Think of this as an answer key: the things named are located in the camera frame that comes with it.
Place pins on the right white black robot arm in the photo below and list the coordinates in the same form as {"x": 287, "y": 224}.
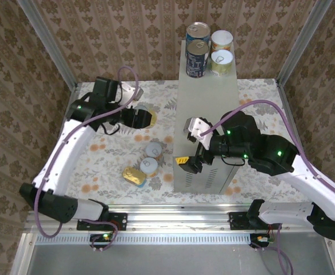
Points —
{"x": 288, "y": 213}

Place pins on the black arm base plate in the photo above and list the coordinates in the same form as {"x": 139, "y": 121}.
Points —
{"x": 120, "y": 220}
{"x": 236, "y": 222}

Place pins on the aluminium front rail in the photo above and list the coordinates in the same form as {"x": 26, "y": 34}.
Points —
{"x": 179, "y": 217}

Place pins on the aluminium frame post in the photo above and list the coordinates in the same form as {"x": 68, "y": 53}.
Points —
{"x": 303, "y": 43}
{"x": 52, "y": 48}

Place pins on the tall blue can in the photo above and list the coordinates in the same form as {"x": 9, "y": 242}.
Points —
{"x": 197, "y": 66}
{"x": 197, "y": 28}

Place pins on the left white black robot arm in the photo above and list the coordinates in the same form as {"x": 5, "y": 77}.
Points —
{"x": 64, "y": 151}

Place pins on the orange green can plastic lid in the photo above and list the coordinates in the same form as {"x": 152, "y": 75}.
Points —
{"x": 222, "y": 38}

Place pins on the small circuit board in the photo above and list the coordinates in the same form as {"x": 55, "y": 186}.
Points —
{"x": 103, "y": 237}
{"x": 260, "y": 239}

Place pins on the orange label can white lid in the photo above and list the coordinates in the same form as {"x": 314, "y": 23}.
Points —
{"x": 153, "y": 149}

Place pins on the green label can white lid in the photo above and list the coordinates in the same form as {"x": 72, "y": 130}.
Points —
{"x": 222, "y": 58}

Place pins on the gold rectangular tin blue side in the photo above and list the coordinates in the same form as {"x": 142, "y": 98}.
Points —
{"x": 133, "y": 175}

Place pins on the floral table covering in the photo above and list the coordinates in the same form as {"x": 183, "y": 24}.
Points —
{"x": 107, "y": 172}

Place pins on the yellow label can white lid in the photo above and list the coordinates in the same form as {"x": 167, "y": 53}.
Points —
{"x": 141, "y": 108}
{"x": 148, "y": 165}

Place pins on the aluminium table side rail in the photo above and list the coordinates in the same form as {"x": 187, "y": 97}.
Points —
{"x": 285, "y": 97}
{"x": 73, "y": 91}

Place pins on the grey metal box counter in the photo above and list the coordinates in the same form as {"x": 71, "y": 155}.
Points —
{"x": 207, "y": 94}

